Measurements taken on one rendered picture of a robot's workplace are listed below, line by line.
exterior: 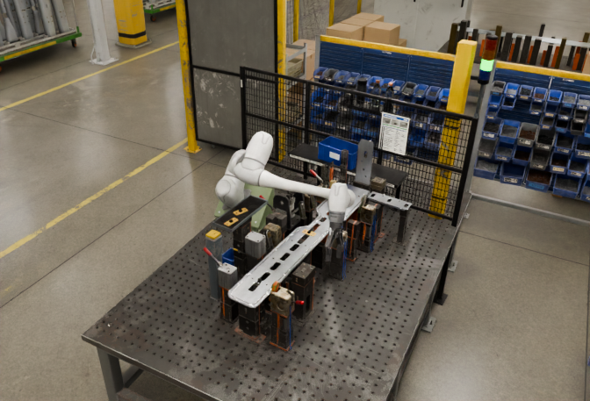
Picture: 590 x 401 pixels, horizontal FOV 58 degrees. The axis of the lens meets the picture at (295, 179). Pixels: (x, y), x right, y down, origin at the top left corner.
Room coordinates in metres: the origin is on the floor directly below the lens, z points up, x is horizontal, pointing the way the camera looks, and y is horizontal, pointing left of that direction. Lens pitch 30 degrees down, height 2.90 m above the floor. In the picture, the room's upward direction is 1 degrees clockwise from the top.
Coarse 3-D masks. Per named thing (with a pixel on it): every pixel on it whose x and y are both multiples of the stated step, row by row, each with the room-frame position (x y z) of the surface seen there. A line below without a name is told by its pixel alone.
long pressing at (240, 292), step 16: (368, 192) 3.16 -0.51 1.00; (320, 208) 2.94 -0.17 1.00; (352, 208) 2.95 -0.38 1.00; (320, 224) 2.76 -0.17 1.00; (288, 240) 2.58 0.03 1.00; (320, 240) 2.60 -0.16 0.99; (272, 256) 2.42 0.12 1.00; (288, 256) 2.43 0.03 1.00; (304, 256) 2.44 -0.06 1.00; (256, 272) 2.28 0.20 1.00; (272, 272) 2.29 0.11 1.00; (288, 272) 2.29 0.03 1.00; (240, 288) 2.15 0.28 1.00; (256, 288) 2.15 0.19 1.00; (256, 304) 2.03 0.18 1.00
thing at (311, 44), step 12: (288, 48) 6.44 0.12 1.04; (312, 48) 6.47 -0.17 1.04; (312, 60) 6.24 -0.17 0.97; (312, 72) 6.25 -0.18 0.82; (300, 84) 6.49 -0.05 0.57; (288, 96) 6.43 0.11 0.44; (300, 96) 6.44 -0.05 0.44; (300, 108) 6.06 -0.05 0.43; (312, 108) 5.99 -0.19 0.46; (300, 132) 6.04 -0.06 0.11
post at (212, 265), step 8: (208, 240) 2.39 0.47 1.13; (216, 240) 2.38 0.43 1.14; (208, 248) 2.39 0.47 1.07; (216, 248) 2.38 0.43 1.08; (208, 256) 2.40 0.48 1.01; (216, 256) 2.37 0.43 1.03; (208, 264) 2.40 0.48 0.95; (216, 264) 2.38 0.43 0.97; (216, 272) 2.38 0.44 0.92; (216, 280) 2.38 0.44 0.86; (216, 288) 2.38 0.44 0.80; (216, 296) 2.38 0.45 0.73
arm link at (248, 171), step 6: (246, 162) 2.74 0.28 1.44; (252, 162) 2.73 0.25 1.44; (258, 162) 2.74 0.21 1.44; (234, 168) 2.75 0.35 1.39; (240, 168) 2.72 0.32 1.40; (246, 168) 2.71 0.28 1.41; (252, 168) 2.70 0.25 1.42; (258, 168) 2.71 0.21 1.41; (234, 174) 2.74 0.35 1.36; (240, 174) 2.71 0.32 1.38; (246, 174) 2.69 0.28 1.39; (252, 174) 2.68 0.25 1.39; (258, 174) 2.68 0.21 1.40; (246, 180) 2.68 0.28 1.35; (252, 180) 2.67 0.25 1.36
